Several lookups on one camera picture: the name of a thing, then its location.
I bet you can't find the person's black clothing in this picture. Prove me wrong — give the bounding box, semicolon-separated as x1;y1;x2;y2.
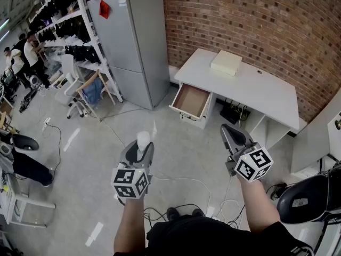
113;214;315;256

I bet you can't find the black folded tripod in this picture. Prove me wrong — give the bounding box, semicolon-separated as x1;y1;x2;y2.
19;89;38;114

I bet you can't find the person's left forearm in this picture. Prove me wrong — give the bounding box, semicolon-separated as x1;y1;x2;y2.
113;195;147;254

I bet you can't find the flat white box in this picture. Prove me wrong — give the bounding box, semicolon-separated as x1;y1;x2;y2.
210;50;243;77

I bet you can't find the wooden chair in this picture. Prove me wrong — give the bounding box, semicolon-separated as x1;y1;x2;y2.
75;68;117;107

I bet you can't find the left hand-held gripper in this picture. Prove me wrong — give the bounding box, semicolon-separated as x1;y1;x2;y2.
110;140;156;205

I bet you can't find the person's left black shoe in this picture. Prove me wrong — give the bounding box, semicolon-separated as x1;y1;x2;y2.
166;207;180;221

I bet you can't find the person's right forearm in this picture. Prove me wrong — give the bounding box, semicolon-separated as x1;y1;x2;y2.
236;175;282;235

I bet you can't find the red paper tag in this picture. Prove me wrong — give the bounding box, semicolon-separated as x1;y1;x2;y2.
99;0;111;20

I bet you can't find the white office chair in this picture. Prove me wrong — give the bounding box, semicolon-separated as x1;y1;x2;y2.
54;54;91;120

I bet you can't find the white shelving rack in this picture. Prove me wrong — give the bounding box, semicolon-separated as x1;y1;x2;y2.
27;0;124;104

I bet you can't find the black garment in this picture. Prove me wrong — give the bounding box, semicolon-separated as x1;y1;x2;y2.
11;147;54;188

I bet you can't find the black round stool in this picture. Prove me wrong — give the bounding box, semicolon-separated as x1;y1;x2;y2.
11;134;40;155

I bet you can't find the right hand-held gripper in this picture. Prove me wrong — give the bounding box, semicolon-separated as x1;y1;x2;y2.
220;123;274;183

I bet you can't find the blue cloth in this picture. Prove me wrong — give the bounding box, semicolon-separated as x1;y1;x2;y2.
82;77;104;105

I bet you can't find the thin black cable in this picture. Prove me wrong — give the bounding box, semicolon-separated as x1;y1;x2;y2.
45;123;62;182

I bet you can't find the grey refrigerator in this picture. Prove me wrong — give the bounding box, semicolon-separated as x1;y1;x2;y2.
87;0;172;111

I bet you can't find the black mesh chair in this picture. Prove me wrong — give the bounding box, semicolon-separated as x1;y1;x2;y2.
276;166;341;225

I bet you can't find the white desk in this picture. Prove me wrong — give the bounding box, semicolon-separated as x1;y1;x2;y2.
168;47;301;155

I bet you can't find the black router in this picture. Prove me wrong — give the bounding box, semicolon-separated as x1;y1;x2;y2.
219;99;251;125

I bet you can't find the round white device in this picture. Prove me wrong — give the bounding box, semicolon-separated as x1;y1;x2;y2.
28;74;42;88

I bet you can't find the pile of black bags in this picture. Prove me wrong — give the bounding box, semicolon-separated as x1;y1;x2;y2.
28;0;102;65

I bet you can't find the white side table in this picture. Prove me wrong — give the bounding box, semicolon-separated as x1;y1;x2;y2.
0;168;57;229

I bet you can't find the white drawer brown inside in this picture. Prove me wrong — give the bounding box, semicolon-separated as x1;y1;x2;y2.
168;82;213;122

